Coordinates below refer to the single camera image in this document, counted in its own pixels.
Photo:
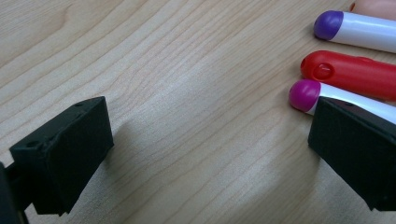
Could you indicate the magenta marker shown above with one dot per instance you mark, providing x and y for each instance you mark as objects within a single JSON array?
[{"x": 305, "y": 95}]

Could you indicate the red marker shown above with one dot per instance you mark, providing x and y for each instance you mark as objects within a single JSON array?
[{"x": 351, "y": 73}]

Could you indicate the purple marker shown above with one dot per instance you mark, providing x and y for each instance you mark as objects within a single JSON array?
[{"x": 328, "y": 25}]

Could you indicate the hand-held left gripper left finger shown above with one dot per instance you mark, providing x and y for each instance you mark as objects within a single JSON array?
[{"x": 62, "y": 158}]

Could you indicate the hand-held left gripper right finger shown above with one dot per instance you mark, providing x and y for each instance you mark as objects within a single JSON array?
[{"x": 355, "y": 155}]

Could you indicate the pink marker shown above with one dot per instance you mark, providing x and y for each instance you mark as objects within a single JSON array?
[{"x": 376, "y": 7}]

